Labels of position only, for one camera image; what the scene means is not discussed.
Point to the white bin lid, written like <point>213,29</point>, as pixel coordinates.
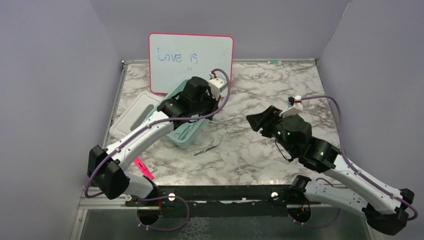
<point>134,115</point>

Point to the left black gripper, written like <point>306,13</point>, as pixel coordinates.
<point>214,103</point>

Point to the pink framed whiteboard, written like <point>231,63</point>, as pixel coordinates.
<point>174,58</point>

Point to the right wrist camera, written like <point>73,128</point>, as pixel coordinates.
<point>294,106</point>

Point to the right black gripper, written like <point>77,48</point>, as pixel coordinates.
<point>265,119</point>

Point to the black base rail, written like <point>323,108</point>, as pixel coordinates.
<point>215,201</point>

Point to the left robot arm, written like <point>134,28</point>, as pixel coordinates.
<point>107,166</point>

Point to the teal plastic bin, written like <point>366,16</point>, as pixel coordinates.
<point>185,136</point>

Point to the pink highlighter marker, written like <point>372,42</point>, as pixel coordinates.
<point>146,167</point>

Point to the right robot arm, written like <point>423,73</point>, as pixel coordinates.
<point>383,207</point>

